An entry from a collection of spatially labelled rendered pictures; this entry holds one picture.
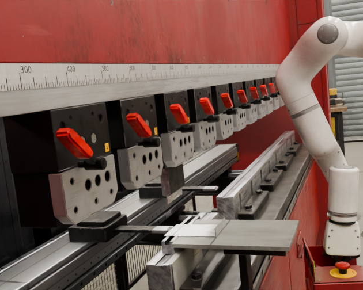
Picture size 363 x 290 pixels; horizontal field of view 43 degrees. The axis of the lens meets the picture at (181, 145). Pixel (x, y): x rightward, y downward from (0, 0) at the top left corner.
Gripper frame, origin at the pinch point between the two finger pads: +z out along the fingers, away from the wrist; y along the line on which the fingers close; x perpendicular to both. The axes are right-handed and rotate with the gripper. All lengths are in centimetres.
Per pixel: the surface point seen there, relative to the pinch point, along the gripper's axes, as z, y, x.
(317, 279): -2.3, -9.0, -13.1
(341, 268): -5.1, -2.2, -11.7
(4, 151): -39, -96, -18
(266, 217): -10.7, -21.4, 16.7
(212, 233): -22, -37, -34
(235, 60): -64, -32, 26
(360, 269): -3.4, 3.8, -7.9
